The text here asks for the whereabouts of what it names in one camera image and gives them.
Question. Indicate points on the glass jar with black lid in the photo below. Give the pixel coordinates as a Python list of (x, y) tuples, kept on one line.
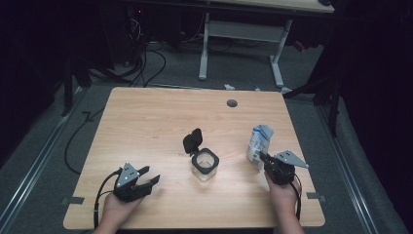
[(205, 162)]

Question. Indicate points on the metal floor rail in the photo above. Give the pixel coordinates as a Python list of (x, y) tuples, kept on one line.
[(347, 175), (35, 164)]

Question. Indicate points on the person's left hand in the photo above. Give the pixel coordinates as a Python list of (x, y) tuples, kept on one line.
[(117, 211)]

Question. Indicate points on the black metal stand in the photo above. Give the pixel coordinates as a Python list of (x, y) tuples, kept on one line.
[(334, 107), (68, 87)]

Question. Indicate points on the person's right hand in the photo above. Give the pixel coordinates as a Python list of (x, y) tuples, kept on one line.
[(284, 198)]

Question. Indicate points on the small white plug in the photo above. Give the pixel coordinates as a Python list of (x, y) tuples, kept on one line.
[(229, 86)]

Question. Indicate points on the blue and white milk carton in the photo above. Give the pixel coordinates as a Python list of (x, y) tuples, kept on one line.
[(258, 143)]

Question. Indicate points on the round black table grommet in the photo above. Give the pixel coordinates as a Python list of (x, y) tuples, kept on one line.
[(232, 103)]

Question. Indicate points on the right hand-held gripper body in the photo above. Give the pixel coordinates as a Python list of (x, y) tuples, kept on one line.
[(279, 172)]

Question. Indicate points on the dark computer tower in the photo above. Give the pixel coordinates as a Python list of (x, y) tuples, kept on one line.
[(123, 32)]

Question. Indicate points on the white metal desk frame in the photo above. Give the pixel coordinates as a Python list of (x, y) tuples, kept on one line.
[(246, 31)]

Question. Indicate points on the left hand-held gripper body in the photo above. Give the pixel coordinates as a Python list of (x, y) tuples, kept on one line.
[(128, 190)]

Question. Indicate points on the grey tape strip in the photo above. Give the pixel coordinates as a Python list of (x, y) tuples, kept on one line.
[(74, 201), (315, 196)]

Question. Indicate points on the small red object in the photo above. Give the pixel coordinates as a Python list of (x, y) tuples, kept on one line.
[(299, 46)]

